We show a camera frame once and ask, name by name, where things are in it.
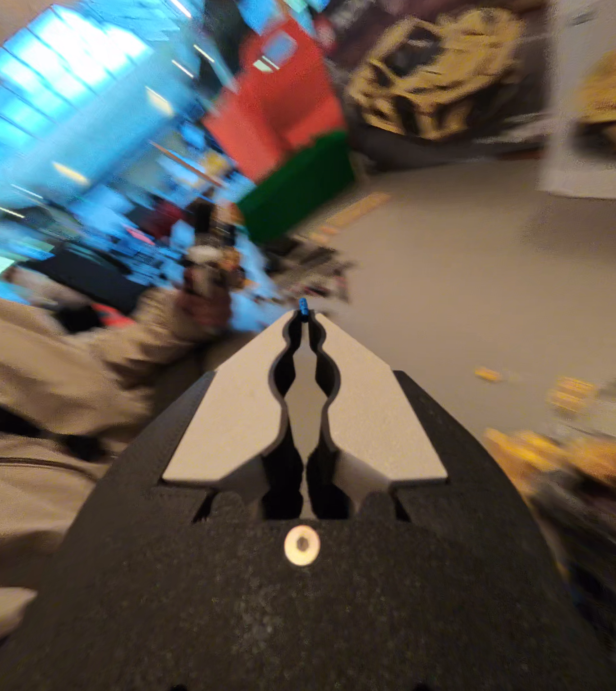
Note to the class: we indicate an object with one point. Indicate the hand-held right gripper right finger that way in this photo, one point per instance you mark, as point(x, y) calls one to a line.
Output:
point(383, 426)

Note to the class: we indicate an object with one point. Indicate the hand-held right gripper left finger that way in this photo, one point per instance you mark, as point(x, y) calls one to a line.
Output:
point(227, 426)

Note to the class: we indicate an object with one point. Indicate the small blue pin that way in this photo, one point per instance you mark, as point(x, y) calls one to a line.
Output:
point(303, 309)

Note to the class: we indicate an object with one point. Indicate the person's left forearm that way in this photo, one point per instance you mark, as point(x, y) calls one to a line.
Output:
point(151, 334)

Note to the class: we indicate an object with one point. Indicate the grey desk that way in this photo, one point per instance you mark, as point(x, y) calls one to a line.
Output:
point(475, 280)

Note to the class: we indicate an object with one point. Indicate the person's left hand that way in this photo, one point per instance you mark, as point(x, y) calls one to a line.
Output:
point(205, 307)

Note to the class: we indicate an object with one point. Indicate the green plastic bin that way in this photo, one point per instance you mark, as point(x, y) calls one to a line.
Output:
point(297, 189)

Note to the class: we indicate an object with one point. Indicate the tiny yellow brick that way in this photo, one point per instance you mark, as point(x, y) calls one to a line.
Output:
point(488, 374)

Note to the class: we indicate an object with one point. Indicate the black board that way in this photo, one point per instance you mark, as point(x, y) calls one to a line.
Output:
point(92, 278)

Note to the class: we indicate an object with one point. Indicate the long yellow beam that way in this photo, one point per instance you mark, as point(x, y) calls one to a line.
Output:
point(359, 210)

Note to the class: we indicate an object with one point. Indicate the red plastic bin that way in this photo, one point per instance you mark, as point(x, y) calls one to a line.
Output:
point(275, 102)

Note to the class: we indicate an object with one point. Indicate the pile of yellow black bricks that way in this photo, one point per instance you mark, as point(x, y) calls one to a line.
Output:
point(583, 475)

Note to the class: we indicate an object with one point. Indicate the skylight window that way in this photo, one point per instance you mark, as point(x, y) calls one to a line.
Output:
point(59, 59)

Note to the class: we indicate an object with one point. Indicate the dark toy car box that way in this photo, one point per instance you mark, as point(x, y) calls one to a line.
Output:
point(437, 75)

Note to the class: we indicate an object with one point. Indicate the instruction booklet car picture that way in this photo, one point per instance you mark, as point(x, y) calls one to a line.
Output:
point(605, 97)

